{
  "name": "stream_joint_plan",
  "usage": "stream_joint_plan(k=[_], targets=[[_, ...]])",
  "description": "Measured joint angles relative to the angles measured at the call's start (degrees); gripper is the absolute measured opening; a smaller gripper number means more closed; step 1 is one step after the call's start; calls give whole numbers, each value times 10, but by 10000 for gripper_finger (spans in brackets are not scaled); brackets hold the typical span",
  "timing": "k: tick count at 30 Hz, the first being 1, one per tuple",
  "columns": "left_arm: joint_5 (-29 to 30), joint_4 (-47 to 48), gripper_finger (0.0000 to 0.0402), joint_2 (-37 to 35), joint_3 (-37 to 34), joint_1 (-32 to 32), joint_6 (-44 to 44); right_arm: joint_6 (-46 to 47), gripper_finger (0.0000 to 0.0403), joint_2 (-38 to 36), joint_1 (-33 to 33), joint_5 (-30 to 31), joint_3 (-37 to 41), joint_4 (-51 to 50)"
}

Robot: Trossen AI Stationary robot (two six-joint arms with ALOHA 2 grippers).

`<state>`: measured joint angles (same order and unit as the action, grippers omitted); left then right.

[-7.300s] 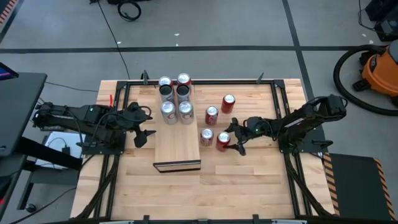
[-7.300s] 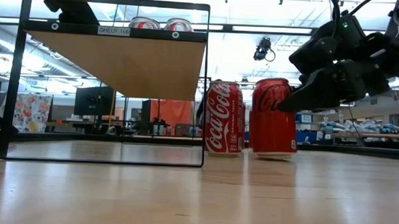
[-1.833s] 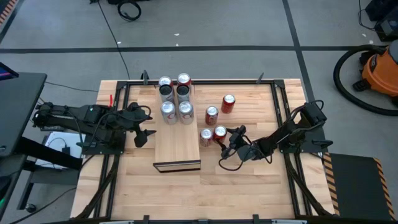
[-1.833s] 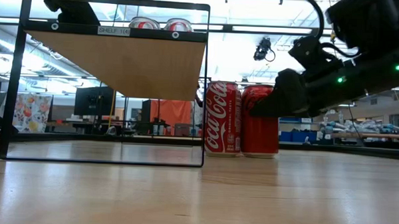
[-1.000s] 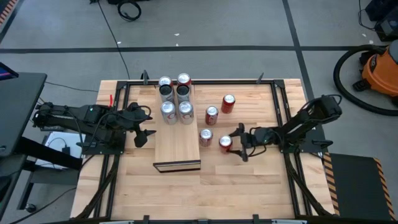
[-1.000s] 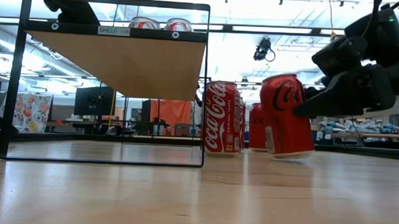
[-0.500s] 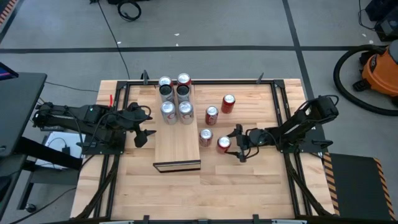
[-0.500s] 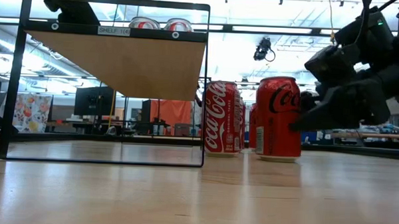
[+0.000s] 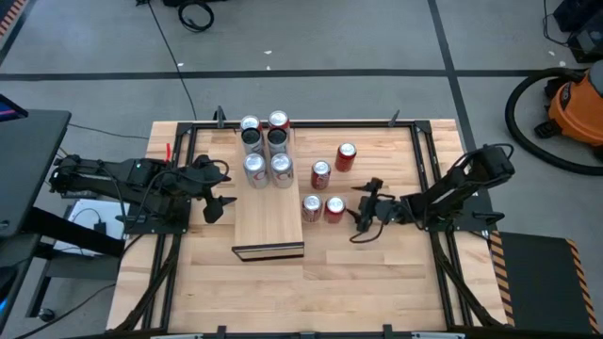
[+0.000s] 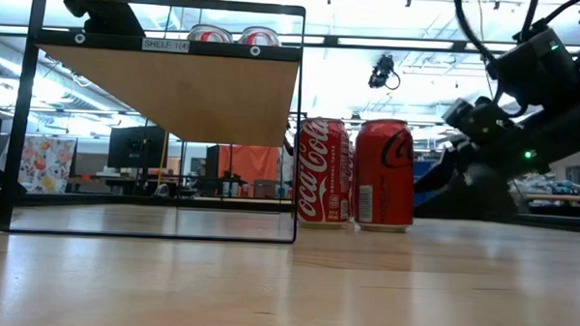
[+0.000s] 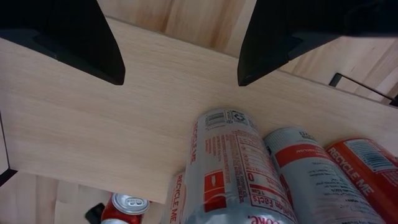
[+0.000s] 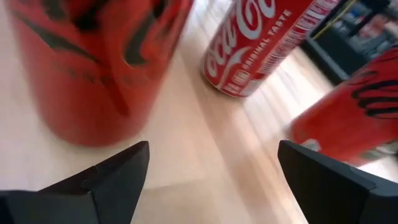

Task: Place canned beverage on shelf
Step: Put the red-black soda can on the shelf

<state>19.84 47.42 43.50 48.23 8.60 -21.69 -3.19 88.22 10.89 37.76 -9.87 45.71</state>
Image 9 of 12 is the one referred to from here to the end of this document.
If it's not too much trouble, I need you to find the black hazard-striped floor mat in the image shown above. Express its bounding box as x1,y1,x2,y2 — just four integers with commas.
0,0,27,37
489,230,602,335

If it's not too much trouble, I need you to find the orange soda can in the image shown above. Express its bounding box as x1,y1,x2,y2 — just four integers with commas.
239,115,263,133
267,109,290,131

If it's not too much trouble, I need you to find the coiled black cable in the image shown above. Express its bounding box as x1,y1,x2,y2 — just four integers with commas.
177,2,216,33

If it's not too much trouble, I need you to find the black desk leg frame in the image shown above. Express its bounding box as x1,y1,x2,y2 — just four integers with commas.
25,206,126,321

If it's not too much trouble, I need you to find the red cola can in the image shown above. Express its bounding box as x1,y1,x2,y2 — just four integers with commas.
310,159,333,191
301,194,324,223
323,196,348,225
334,142,358,173

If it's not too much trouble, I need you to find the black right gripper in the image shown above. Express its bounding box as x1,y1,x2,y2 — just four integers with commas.
346,177,407,233

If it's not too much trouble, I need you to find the orange shop vacuum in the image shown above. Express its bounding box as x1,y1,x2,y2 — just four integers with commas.
534,60,603,161
504,67,603,177

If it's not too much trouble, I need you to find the black aluminium table frame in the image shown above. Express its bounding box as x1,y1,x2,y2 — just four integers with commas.
110,120,514,339

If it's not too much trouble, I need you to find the black equipment case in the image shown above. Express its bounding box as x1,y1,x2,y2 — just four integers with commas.
551,0,603,64

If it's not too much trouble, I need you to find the wooden shelf with black frame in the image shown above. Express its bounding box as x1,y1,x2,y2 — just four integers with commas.
232,127,306,263

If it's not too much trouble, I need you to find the silver diet cola can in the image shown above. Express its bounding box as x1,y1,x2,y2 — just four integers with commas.
242,153,269,190
269,153,296,189

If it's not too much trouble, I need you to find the white paper sheet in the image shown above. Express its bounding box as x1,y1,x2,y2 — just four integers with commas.
52,198,129,258

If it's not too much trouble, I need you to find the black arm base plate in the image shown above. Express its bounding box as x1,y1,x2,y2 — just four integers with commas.
115,198,193,235
418,195,497,233

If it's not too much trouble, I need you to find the long black floor cable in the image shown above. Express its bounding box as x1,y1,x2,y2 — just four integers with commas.
146,0,199,121

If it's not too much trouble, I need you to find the tall silver black-topped can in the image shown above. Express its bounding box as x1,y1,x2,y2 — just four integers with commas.
239,127,264,156
266,126,289,156

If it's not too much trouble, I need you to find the monitor with blue screen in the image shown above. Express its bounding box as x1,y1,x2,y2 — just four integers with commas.
0,92,29,123

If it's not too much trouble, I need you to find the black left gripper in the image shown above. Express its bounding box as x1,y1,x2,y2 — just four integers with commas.
189,154,238,225

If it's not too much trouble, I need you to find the thin black cable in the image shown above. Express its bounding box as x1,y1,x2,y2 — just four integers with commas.
68,122,151,141

